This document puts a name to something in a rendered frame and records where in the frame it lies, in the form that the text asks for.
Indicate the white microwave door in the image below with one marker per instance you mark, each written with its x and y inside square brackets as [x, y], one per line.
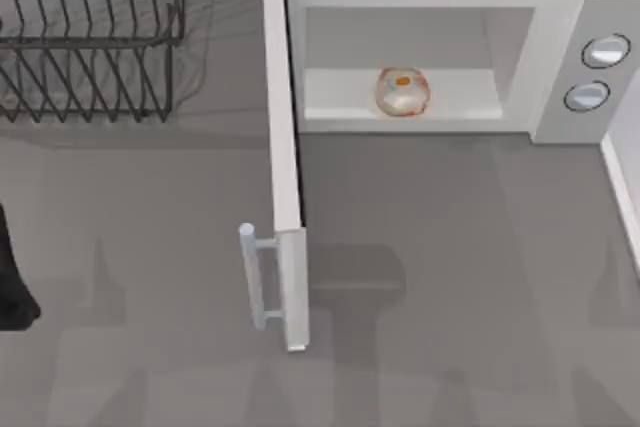
[287, 172]

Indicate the white and orange bowl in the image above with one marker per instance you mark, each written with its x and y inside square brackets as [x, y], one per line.
[403, 92]

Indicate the pale microwave oven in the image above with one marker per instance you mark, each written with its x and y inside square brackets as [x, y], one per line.
[555, 97]

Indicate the round microwave knob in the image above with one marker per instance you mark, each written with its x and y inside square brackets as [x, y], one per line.
[586, 96]
[604, 51]

